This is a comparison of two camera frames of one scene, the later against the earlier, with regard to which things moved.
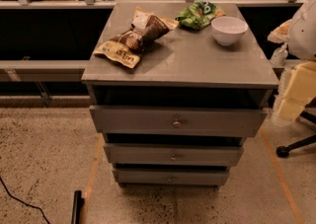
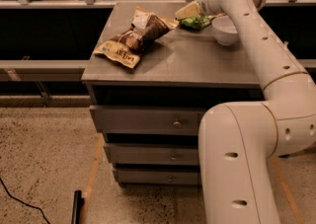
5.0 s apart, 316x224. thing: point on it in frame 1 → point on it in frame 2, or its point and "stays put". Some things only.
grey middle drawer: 174,154 stays put
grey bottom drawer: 171,176 stays put
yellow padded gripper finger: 280,34 → 189,11
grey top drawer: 177,120 stays put
